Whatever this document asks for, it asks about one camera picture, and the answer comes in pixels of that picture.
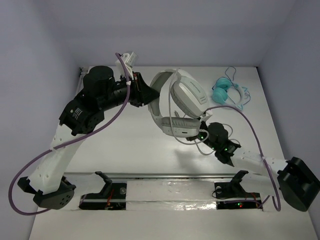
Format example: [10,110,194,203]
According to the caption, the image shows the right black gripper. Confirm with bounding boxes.
[178,116,218,151]

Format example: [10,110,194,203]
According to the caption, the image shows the white headphone cable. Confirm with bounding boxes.
[167,68,235,156]

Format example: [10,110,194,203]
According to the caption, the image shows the white grey headphones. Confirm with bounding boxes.
[148,69,209,138]

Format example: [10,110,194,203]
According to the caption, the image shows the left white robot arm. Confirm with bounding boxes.
[12,65,160,212]

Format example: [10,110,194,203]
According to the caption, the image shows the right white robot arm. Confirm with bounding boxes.
[189,121,320,212]

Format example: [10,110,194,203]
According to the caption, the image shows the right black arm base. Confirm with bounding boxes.
[211,170,263,210]

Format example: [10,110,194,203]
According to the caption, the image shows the teal white headphones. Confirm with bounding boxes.
[211,77,251,111]

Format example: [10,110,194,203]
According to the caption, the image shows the white foil tape strip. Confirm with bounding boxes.
[125,179,217,211]

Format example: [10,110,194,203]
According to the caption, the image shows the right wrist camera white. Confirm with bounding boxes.
[199,109,213,122]

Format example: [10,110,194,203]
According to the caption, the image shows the aluminium rail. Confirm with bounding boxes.
[64,171,261,180]

